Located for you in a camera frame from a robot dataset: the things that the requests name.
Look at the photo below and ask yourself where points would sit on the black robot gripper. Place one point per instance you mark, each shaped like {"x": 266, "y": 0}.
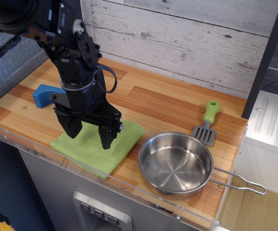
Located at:
{"x": 90, "y": 106}

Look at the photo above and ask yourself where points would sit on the green towel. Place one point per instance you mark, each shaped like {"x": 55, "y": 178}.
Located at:
{"x": 87, "y": 149}

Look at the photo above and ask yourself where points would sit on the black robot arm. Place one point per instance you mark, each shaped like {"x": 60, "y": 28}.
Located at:
{"x": 58, "y": 28}

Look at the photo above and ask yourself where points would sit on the blue wooden arch block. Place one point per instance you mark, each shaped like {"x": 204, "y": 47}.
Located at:
{"x": 41, "y": 95}

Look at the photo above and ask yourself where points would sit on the clear acrylic front guard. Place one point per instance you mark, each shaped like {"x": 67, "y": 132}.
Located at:
{"x": 39, "y": 193}

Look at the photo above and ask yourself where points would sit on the silver button control panel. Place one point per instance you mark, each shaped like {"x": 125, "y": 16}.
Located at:
{"x": 100, "y": 213}

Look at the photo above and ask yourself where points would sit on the stainless steel pan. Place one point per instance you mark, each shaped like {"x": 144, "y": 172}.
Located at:
{"x": 177, "y": 166}

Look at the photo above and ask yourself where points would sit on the white ribbed side cabinet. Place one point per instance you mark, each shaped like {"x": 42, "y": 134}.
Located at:
{"x": 257, "y": 160}

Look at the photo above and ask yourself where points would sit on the green handled grey spatula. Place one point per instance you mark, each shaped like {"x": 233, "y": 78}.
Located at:
{"x": 204, "y": 133}

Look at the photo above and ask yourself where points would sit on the dark right support post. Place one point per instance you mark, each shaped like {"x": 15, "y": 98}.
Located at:
{"x": 262, "y": 70}

